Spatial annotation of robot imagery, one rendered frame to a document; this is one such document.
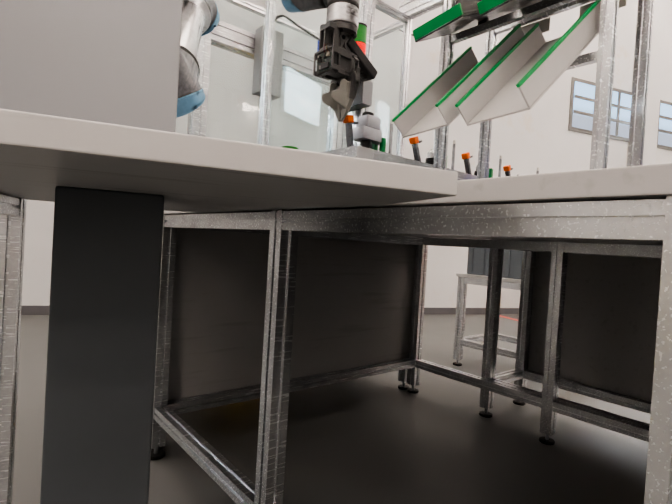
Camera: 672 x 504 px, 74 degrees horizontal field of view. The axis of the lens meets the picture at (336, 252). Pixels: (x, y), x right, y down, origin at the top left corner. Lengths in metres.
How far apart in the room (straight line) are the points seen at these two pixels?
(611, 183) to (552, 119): 6.26
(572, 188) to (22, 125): 0.53
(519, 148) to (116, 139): 6.03
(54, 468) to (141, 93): 0.61
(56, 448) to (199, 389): 0.97
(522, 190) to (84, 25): 0.69
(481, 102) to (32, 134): 0.69
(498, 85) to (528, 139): 5.53
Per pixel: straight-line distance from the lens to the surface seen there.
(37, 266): 4.65
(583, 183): 0.55
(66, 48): 0.86
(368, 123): 1.14
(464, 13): 0.95
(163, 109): 0.82
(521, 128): 6.40
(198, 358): 1.77
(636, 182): 0.54
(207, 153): 0.45
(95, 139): 0.45
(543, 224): 0.58
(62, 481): 0.92
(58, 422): 0.88
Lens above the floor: 0.76
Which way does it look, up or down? 1 degrees down
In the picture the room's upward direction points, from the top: 3 degrees clockwise
